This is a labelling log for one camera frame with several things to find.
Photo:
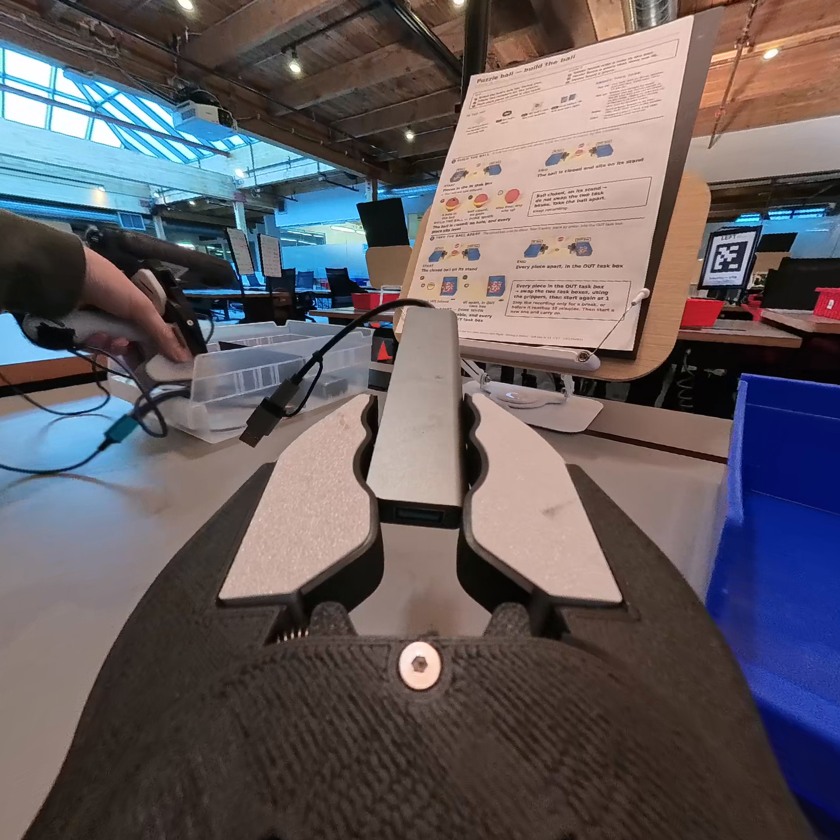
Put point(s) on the white stand base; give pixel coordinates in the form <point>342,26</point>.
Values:
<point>564,413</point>

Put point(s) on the black backing board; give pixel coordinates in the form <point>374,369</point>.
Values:
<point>384,222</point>

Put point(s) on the grey metal USB hub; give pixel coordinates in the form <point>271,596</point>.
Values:
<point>420,426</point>

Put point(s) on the wooden document stand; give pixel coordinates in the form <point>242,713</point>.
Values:
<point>388,266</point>
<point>682,262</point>

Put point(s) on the white ceiling projector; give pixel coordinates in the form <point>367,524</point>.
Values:
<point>205,117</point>

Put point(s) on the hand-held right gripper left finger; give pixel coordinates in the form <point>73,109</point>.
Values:
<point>308,499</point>

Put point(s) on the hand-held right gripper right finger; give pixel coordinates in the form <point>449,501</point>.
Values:
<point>538,505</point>

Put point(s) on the blue plastic bin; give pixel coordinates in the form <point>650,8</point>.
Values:
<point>787,590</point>

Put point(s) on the wooden table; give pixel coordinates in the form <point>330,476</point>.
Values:
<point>741,336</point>

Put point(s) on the black box with red triangle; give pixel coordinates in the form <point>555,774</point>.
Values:
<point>384,354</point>

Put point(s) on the black-white marker sign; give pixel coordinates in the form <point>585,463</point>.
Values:
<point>728,256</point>

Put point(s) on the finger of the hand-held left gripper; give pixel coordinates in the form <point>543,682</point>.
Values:
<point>167,369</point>

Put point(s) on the printed instruction sheet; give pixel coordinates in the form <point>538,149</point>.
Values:
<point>577,197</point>

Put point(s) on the grey desk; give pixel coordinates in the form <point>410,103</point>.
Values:
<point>98,558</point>

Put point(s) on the clear plastic organizer box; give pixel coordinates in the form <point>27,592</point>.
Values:
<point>249,377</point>

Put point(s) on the red plastic bin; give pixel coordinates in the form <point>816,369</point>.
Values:
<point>828,303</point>
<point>374,302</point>
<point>701,313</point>

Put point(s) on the instruction board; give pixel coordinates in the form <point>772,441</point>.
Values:
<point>240,251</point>
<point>270,254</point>

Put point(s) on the person's left hand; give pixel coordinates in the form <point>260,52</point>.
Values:
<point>124,289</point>

